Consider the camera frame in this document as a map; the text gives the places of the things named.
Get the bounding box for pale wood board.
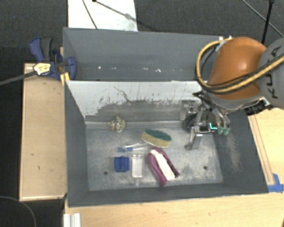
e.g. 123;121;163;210
18;62;68;202

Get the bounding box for yellow and green sponge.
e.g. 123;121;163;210
141;129;173;149

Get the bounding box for black cylinder on white bracket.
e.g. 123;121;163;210
244;100;274;116

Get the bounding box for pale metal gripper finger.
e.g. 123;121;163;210
184;127;197;151
193;132;204;150

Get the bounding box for blue ribbed block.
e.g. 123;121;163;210
114;156;130;173

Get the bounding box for purple and white brush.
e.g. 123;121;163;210
146;147;181;187

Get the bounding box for clear tube with blue cap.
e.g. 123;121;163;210
117;140;149;153

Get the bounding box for spotted cream toy animal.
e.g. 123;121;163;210
107;115;127;133

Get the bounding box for grey metal bin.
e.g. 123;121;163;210
62;26;269;208

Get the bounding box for clear plastic bottle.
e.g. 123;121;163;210
130;152;145;187

